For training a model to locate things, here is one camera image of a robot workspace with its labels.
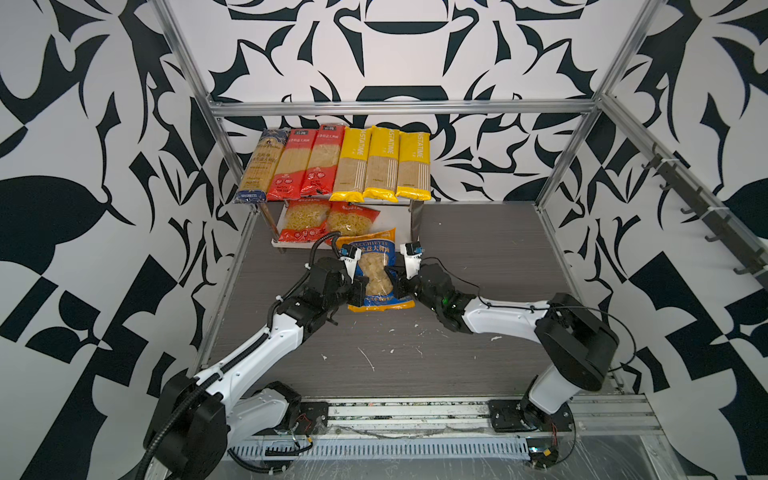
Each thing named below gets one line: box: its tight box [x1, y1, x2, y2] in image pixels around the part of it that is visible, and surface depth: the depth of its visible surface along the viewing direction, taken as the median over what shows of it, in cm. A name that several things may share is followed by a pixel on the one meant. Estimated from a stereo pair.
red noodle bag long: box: [300, 124, 345, 199], surface depth 81 cm
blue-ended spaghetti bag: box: [235, 129, 290, 203], surface depth 80 cm
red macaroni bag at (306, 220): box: [278, 199, 331, 242], surface depth 104 cm
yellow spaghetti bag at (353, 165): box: [329, 126, 372, 203], surface depth 80 cm
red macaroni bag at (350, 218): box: [327, 201, 381, 238], surface depth 103 cm
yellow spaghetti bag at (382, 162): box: [363, 125, 400, 203], surface depth 80 cm
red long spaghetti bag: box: [267, 128, 318, 201], surface depth 80 cm
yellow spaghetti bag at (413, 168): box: [395, 131, 431, 201], surface depth 81 cm
